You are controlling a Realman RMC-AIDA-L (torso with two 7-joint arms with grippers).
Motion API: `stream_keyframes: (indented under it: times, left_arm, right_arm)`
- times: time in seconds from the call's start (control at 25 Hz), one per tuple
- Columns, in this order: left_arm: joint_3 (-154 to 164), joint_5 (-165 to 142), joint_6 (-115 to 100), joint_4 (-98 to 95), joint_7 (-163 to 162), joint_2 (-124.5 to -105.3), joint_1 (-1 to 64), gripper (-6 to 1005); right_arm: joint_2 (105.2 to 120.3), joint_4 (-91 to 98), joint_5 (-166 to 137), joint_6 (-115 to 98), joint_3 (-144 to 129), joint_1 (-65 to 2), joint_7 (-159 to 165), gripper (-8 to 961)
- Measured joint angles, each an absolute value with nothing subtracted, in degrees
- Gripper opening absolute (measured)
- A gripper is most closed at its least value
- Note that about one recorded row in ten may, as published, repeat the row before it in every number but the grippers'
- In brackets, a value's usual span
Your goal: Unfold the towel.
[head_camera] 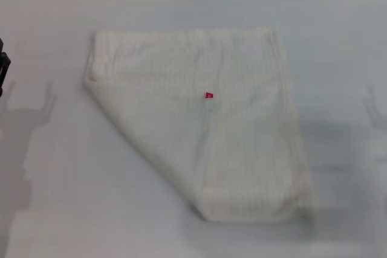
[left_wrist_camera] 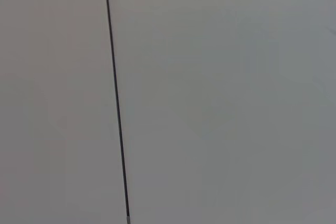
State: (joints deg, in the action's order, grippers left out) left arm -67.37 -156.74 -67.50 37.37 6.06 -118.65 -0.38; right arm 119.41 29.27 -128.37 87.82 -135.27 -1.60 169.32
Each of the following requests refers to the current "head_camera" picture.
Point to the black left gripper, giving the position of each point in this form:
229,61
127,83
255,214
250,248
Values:
3,61

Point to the white ribbed towel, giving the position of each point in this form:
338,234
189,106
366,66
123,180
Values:
187,67

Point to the red towel label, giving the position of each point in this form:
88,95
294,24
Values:
209,95

